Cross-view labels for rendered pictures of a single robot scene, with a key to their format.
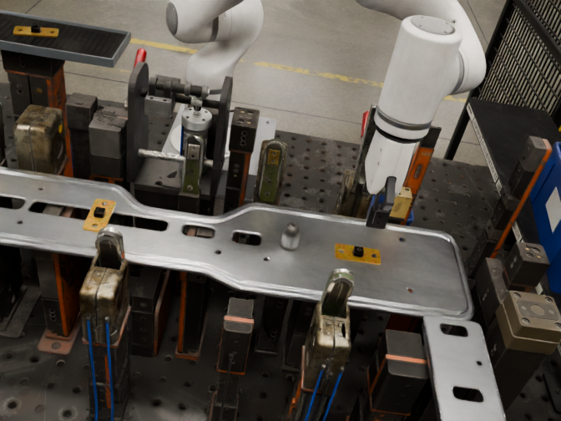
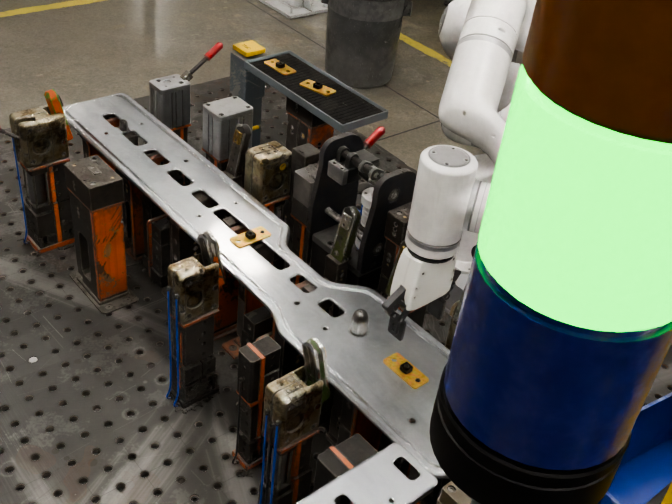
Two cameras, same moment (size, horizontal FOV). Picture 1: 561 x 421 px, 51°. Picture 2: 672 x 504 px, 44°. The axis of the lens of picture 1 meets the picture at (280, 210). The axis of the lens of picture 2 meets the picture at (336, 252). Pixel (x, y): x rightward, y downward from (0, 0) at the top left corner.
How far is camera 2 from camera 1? 93 cm
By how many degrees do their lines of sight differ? 39
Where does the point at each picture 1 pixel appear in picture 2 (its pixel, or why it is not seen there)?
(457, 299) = not seen: hidden behind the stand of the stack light
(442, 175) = not seen: outside the picture
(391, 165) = (401, 274)
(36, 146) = (254, 171)
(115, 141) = (307, 191)
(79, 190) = (258, 216)
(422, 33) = (424, 157)
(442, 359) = (363, 474)
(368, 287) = (378, 395)
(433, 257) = not seen: hidden behind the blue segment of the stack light
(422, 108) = (424, 227)
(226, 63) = (485, 174)
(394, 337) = (356, 442)
